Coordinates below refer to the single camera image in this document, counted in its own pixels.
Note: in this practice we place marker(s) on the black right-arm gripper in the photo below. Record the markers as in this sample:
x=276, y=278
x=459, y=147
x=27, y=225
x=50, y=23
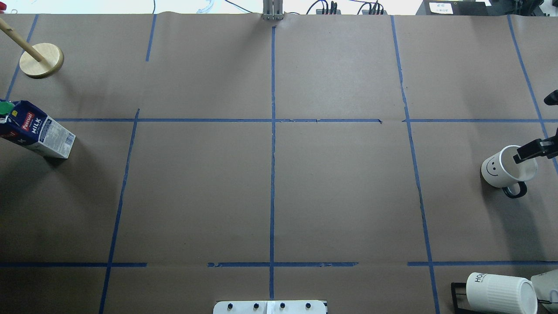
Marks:
x=537, y=148

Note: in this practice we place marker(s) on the aluminium frame post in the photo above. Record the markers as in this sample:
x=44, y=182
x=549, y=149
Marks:
x=272, y=10

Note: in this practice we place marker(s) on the blue Pascual milk carton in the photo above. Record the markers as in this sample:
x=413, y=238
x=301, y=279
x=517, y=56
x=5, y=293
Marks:
x=26, y=125

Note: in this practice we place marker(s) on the white camera pole base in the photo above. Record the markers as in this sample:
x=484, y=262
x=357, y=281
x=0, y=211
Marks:
x=271, y=307

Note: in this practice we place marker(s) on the white smiley face mug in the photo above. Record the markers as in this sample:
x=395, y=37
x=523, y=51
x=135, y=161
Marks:
x=502, y=171

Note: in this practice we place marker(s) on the wooden mug tree stand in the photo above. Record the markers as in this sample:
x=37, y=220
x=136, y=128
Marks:
x=38, y=60

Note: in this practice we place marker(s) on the white ribbed HOME cup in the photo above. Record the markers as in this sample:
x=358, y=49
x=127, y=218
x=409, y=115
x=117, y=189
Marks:
x=496, y=294

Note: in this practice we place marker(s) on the black wire cup rack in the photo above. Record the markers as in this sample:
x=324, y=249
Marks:
x=455, y=301

